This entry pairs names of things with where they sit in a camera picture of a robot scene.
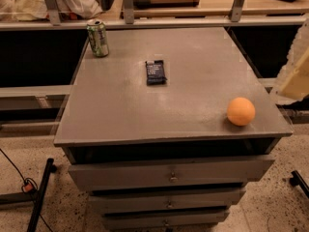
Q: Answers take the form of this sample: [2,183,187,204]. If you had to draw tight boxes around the black stand leg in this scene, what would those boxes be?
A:
[0,159,57,232]
[289,170,309,198]

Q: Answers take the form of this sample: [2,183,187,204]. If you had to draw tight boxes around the grey drawer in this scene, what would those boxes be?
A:
[69,155,274,191]
[89,188,245,214]
[102,209,229,230]

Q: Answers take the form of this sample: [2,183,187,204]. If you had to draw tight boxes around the white cloth pile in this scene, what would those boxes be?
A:
[0,0,102,21]

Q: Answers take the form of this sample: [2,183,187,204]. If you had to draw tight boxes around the grey metal rail frame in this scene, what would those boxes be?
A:
[0,0,309,31]

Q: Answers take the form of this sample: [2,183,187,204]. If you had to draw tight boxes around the grey drawer cabinet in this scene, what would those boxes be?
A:
[55,28,292,218]

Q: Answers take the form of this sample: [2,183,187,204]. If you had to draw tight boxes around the top grey drawer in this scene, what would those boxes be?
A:
[69,155,274,191]

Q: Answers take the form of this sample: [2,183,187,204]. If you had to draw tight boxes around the green soda can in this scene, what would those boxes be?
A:
[87,19,109,57]

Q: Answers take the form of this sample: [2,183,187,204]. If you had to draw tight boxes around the orange fruit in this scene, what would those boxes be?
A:
[227,97,256,126]

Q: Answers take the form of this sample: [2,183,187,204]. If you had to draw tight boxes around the black stand leg right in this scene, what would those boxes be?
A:
[289,170,309,198]

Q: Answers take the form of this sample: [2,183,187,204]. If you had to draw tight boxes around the middle grey drawer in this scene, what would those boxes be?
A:
[89,188,245,214]

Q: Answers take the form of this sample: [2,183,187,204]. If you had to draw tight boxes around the dark blue rxbar wrapper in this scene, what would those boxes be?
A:
[145,60,167,85]

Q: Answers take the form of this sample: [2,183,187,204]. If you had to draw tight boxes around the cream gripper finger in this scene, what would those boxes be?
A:
[278,45,309,101]

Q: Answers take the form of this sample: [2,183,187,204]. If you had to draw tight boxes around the black cable with orange tag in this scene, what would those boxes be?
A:
[0,148,55,232]

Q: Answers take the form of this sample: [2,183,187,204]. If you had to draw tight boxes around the black stand leg left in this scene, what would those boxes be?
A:
[0,159,57,232]

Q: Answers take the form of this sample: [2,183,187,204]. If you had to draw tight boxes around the bottom grey drawer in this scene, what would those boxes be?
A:
[102,209,229,230]

